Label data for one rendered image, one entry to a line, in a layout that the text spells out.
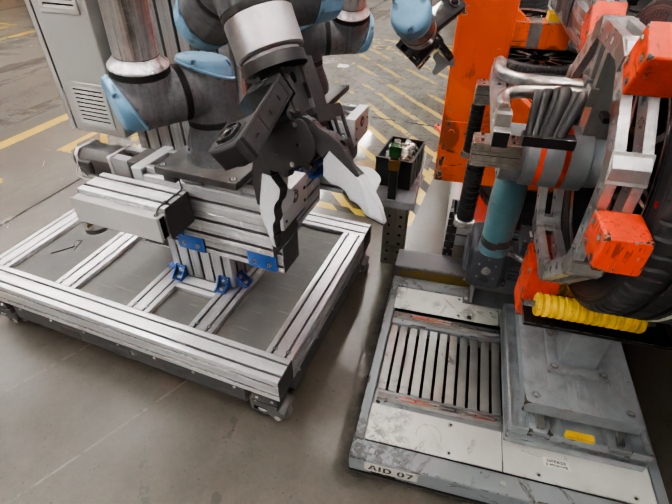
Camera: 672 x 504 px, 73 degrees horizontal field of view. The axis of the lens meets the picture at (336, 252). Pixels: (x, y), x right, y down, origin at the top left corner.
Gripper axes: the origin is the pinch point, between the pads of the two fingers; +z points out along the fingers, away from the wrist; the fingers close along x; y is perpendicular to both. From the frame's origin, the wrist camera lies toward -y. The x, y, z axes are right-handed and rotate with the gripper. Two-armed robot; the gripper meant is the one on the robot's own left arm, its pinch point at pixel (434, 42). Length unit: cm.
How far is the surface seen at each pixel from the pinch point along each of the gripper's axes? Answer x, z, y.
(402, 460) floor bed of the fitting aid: 75, -15, 81
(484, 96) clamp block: 18.6, -1.6, 0.5
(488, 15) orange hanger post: 2.1, 19.4, -16.1
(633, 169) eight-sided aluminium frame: 46, -40, -5
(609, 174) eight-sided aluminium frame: 44, -40, -2
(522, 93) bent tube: 24.7, -23.0, -3.1
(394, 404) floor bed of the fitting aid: 67, 1, 79
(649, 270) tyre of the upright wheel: 62, -38, 4
